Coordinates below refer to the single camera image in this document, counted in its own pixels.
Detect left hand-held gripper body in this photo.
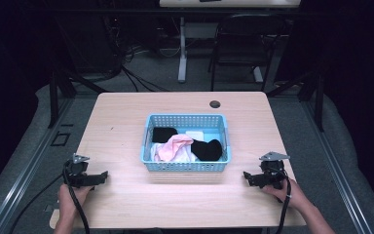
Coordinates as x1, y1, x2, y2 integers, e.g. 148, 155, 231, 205
62, 153, 95, 191

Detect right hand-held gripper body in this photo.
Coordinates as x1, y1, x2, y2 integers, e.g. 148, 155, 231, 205
258, 151, 291, 191

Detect person's left hand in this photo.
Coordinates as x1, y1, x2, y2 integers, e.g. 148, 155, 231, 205
56, 183, 93, 222

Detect person's right hand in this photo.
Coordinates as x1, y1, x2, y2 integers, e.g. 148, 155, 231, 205
260, 177, 310, 213

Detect large black sock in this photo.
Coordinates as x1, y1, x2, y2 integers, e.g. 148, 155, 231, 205
190, 138, 224, 163

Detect blue plastic basket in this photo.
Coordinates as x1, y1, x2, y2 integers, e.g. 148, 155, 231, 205
139, 113, 233, 173

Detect white folded cloth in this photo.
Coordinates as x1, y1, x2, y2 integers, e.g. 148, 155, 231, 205
185, 130, 206, 142

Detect small black sock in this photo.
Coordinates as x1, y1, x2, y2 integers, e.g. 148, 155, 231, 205
151, 126, 179, 143

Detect pink cloth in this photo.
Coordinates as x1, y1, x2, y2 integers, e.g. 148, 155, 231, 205
157, 133, 195, 163

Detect short white desk foot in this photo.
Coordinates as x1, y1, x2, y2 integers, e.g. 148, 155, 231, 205
252, 65, 265, 84

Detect black chair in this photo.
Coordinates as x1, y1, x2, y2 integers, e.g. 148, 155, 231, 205
207, 13, 288, 93

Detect white desk leg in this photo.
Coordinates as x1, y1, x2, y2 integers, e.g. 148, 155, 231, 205
177, 17, 189, 84

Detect white desk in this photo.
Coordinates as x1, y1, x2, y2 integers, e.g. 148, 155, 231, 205
159, 0, 302, 9

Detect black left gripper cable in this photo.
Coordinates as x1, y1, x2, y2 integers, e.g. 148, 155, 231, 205
61, 160, 92, 234

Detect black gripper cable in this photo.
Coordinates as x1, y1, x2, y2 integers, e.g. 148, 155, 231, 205
61, 160, 92, 234
274, 169, 292, 234

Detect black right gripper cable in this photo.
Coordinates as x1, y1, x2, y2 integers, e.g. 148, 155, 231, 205
274, 169, 292, 234

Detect thin black floor cable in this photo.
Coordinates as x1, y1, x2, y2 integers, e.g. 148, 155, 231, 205
9, 173, 66, 234

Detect black metal frame post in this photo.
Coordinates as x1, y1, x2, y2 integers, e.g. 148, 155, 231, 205
314, 72, 325, 133
47, 69, 61, 129

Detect black floor cables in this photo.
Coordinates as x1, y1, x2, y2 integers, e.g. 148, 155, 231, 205
120, 64, 171, 93

